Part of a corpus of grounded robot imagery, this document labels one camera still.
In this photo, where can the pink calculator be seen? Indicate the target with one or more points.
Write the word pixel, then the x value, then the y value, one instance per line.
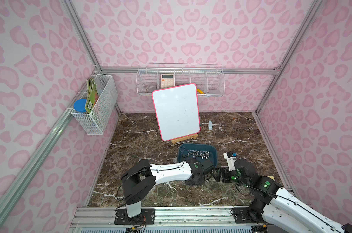
pixel 167 81

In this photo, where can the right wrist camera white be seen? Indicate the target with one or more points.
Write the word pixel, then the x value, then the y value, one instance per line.
pixel 230 157

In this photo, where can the white mesh side basket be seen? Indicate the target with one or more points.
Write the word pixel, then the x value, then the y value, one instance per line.
pixel 95 123

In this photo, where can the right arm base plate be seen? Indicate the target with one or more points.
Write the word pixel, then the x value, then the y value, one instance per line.
pixel 242 215

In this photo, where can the pile of wing nuts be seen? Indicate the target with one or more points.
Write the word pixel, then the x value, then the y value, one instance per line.
pixel 197 154

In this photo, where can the metal bowl in basket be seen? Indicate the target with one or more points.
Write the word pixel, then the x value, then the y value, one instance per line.
pixel 151 88

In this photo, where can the wooden easel stand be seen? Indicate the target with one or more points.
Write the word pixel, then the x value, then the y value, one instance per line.
pixel 177 140

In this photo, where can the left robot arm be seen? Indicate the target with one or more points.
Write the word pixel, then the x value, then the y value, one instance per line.
pixel 138 181

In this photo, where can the white wire wall basket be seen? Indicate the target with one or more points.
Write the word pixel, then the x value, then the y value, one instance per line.
pixel 210 80

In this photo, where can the pink framed whiteboard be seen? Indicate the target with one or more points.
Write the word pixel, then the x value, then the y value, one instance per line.
pixel 177 111

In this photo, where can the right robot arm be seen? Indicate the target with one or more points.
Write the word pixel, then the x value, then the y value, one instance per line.
pixel 273 204

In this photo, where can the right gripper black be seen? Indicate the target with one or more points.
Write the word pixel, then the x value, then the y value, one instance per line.
pixel 224 174

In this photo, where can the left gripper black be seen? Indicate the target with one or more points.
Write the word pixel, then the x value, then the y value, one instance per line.
pixel 206 160

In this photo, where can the teal plastic storage box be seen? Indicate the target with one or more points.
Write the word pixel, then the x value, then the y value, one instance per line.
pixel 184 148

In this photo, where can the green paper packets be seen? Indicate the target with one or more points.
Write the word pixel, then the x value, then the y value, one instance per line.
pixel 92 95

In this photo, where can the blue round lid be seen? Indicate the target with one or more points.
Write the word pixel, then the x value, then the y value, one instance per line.
pixel 80 106

